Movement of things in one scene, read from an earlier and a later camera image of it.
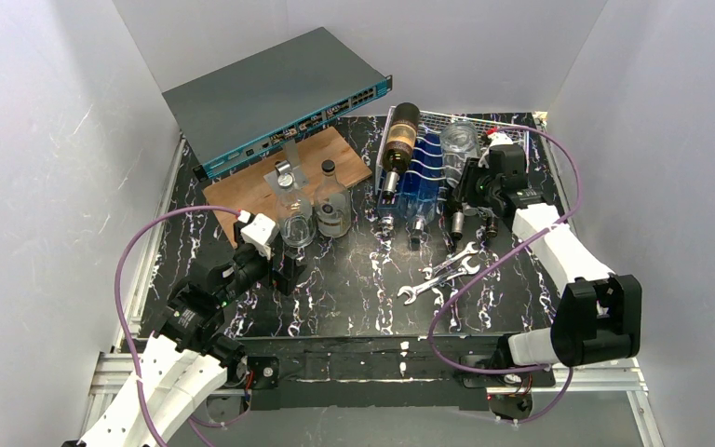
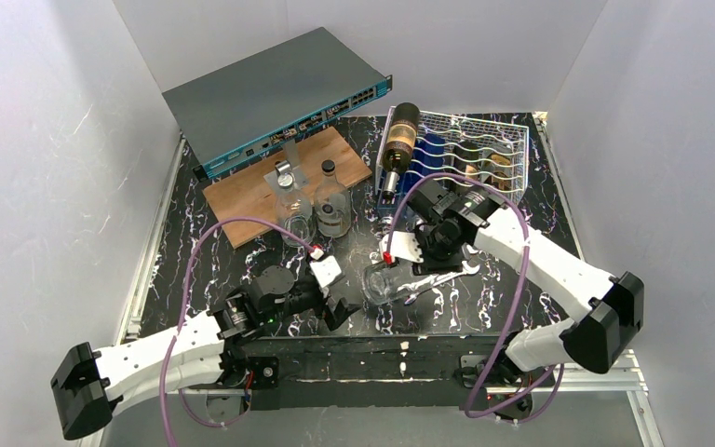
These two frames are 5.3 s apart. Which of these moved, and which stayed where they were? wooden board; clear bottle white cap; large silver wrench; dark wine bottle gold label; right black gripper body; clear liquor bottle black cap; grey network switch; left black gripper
Moved: left black gripper; right black gripper body
Stayed: wooden board; clear liquor bottle black cap; large silver wrench; grey network switch; dark wine bottle gold label; clear bottle white cap
